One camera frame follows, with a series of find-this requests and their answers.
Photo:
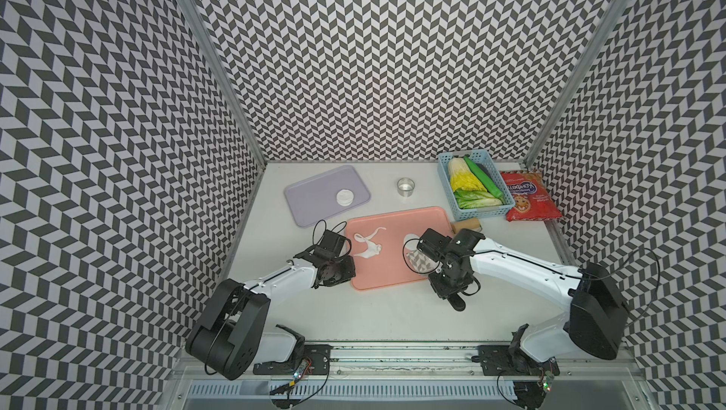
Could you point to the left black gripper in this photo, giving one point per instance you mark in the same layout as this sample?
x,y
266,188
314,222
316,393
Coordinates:
x,y
350,272

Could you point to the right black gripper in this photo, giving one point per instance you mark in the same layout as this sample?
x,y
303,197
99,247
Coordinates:
x,y
444,291

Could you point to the black handled scraper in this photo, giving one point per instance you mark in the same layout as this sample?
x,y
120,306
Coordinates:
x,y
422,265

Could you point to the white dough scrap strip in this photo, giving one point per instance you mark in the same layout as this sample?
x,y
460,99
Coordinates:
x,y
372,249

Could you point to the cut round dough wrapper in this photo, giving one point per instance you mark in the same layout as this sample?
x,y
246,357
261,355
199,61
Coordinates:
x,y
411,240

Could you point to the pink tray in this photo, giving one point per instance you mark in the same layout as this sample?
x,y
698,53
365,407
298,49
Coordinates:
x,y
388,267

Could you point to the wooden dough roller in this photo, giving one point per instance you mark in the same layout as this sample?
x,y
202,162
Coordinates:
x,y
471,224

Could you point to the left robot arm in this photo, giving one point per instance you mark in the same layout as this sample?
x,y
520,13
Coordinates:
x,y
231,335

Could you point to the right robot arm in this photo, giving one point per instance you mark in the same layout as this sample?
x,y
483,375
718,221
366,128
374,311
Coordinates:
x,y
594,314

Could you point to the round white dough disc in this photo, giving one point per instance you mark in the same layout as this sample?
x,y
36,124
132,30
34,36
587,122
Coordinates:
x,y
345,197

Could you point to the lavender tray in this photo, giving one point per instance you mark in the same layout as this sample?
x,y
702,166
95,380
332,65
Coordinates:
x,y
314,198

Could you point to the green lettuce leaf toy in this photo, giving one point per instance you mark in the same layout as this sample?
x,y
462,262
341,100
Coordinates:
x,y
475,199

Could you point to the light blue plastic basket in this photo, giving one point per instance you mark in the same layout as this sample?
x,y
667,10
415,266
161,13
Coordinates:
x,y
478,156

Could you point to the yellow napa cabbage toy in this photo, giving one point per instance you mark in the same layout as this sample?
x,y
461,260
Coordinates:
x,y
461,176

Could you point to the green cucumber toy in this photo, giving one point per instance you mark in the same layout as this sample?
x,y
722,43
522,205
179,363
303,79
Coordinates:
x,y
484,178

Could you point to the red snack bag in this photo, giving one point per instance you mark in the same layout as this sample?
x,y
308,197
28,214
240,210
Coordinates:
x,y
532,202

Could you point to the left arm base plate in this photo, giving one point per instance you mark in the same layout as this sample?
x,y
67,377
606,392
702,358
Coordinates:
x,y
318,356

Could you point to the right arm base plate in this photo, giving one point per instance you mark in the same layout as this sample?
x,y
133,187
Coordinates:
x,y
496,359

